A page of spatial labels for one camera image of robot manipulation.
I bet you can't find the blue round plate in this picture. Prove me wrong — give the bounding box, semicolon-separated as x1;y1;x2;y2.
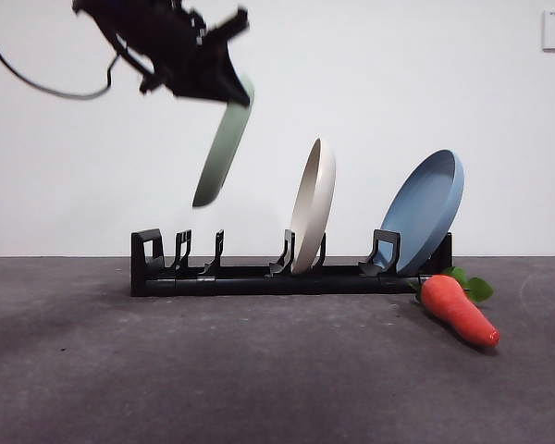
378;148;465;275

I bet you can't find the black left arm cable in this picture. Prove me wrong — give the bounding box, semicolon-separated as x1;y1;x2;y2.
0;20;120;101

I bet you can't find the green round plate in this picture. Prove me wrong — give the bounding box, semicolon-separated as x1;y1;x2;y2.
191;73;256;208

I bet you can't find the black plate rack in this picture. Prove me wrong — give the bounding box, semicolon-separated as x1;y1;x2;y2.
129;228;453;297

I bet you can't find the beige round plate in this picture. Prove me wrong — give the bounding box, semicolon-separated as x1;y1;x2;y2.
289;137;338;275

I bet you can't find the orange carrot with green leaves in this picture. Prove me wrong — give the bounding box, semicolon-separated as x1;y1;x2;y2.
406;265;500;348

